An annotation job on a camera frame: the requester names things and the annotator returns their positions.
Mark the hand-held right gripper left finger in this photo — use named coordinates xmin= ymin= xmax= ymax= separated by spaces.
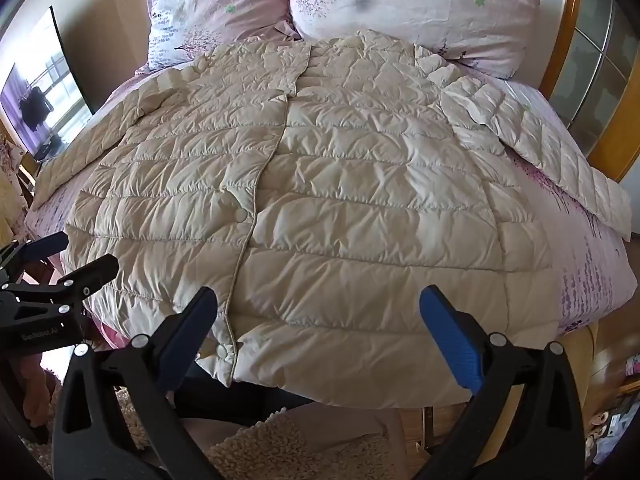
xmin=51 ymin=286 xmax=219 ymax=480

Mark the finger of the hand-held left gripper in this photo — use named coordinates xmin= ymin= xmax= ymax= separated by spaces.
xmin=56 ymin=253 xmax=120 ymax=309
xmin=0 ymin=231 xmax=69 ymax=277

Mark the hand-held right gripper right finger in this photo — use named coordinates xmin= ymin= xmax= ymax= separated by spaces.
xmin=419 ymin=285 xmax=586 ymax=480

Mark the cream quilted down jacket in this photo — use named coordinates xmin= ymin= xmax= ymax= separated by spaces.
xmin=31 ymin=29 xmax=634 ymax=407

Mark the pink floral bed sheet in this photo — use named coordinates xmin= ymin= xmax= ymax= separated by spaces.
xmin=22 ymin=19 xmax=632 ymax=353

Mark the cream fluffy rug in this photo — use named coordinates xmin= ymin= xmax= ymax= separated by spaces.
xmin=114 ymin=385 xmax=403 ymax=480

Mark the pile of small items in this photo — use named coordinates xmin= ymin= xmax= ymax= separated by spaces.
xmin=589 ymin=350 xmax=640 ymax=463

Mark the pink floral pillow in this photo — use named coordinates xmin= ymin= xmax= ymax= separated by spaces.
xmin=141 ymin=0 xmax=302 ymax=74
xmin=289 ymin=0 xmax=544 ymax=81

